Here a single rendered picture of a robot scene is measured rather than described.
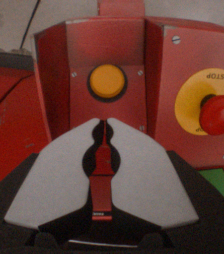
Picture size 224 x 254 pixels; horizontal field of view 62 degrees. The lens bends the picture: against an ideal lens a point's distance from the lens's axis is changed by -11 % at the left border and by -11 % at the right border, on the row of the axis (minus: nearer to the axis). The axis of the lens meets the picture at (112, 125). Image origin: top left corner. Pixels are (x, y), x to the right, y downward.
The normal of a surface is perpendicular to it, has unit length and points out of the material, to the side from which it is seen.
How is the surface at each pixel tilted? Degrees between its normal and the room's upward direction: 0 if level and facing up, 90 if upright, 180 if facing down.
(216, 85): 0
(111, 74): 35
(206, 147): 0
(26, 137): 90
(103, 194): 90
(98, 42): 0
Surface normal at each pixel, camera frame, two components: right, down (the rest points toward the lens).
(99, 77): 0.00, -0.03
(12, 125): 0.22, -0.81
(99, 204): -0.02, -0.83
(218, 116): -0.04, 0.53
